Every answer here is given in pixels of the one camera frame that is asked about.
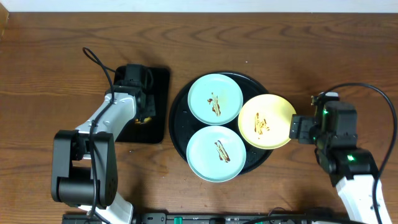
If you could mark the light blue plate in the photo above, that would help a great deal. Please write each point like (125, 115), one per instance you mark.
(216, 154)
(215, 99)

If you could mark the yellow plate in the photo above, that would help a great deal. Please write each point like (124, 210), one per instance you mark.
(264, 121)

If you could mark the black round tray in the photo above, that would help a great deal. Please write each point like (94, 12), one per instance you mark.
(183, 125)

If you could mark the yellow green scrub sponge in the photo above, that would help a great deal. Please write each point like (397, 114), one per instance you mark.
(143, 121)

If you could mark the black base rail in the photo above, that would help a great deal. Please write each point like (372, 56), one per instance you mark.
(275, 217)

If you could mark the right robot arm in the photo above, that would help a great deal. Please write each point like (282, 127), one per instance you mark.
(352, 170)

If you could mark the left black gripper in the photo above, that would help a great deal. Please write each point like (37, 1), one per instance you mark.
(148, 106)

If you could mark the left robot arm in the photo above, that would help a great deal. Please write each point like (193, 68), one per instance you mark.
(84, 169)

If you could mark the black rectangular tray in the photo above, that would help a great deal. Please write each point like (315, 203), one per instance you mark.
(153, 131)

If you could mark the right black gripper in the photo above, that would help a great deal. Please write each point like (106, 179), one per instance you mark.
(300, 123)

